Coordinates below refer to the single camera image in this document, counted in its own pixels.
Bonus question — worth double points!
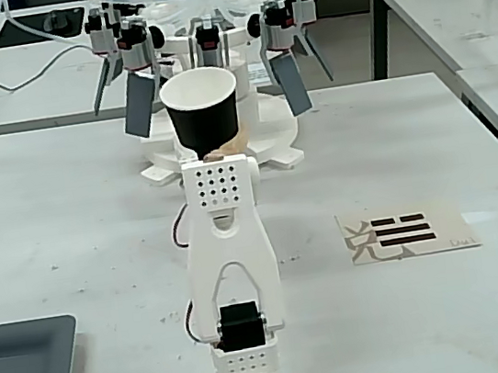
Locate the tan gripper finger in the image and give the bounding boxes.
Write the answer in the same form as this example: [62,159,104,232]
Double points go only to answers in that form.
[198,119,256,164]

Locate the black paper cup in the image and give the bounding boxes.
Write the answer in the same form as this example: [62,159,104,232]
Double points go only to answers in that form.
[156,62,247,161]

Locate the small printed label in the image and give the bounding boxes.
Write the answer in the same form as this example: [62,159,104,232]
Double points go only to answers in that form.
[246,63,274,88]

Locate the printed paper mat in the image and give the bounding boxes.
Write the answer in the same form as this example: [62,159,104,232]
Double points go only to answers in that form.
[334,195,484,270]

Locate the white dispenser machine stand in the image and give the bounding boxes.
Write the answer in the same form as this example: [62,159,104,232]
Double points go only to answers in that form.
[121,18,308,189]

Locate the wide grey paddle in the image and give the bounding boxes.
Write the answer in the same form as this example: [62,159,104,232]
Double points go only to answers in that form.
[116,67,165,142]
[267,48,316,120]

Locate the grey black pump unit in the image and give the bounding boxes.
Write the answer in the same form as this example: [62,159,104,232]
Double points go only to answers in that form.
[113,16,160,74]
[189,13,232,73]
[83,5,121,59]

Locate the thin dark paddle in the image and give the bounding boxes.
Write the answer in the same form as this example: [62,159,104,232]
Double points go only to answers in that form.
[293,21,336,87]
[86,52,129,117]

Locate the grey metal table leg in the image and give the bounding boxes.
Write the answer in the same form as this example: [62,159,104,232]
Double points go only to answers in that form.
[361,0,402,83]

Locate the black flat pad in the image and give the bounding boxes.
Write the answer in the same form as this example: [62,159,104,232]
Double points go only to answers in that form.
[0,6,89,50]

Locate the red black arm cable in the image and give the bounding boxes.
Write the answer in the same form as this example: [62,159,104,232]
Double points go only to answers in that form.
[181,297,203,345]
[168,203,195,253]

